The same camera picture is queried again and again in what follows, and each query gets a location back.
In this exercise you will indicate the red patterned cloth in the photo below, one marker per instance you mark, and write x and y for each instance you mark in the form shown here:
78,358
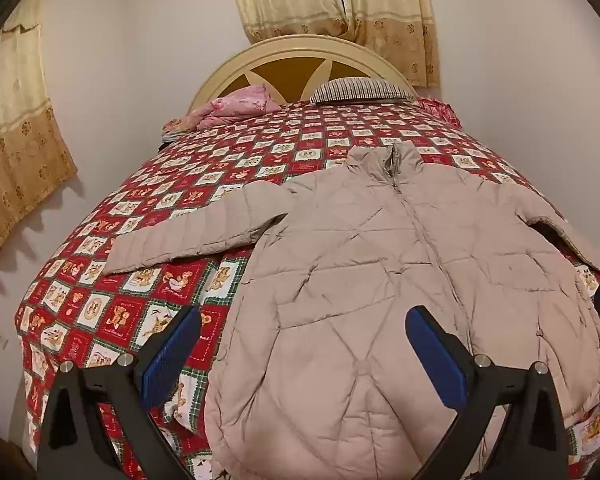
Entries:
440,110

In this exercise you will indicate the red patterned bedspread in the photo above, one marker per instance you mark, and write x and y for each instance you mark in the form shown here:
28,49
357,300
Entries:
180,180

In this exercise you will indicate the cream and brown headboard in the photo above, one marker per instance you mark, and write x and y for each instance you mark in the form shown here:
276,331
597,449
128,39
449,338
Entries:
280,67

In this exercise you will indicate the striped pillow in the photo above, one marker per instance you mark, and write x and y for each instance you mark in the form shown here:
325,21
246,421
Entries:
362,88

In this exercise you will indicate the cream and gold side curtain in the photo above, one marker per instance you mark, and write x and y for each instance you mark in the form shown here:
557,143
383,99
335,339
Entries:
15,140

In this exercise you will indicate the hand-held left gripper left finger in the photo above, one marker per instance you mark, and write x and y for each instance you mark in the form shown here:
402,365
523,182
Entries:
172,355

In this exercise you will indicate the cream patterned window curtain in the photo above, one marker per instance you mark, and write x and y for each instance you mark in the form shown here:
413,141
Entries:
395,15
285,0

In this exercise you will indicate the pink floral quilt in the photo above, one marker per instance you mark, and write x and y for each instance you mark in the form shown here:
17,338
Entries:
230,105

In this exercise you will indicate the beige quilted puffer jacket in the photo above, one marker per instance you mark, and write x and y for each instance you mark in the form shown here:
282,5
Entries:
380,280

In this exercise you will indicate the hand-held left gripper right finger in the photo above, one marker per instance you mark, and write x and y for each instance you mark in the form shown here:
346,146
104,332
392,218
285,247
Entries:
436,360

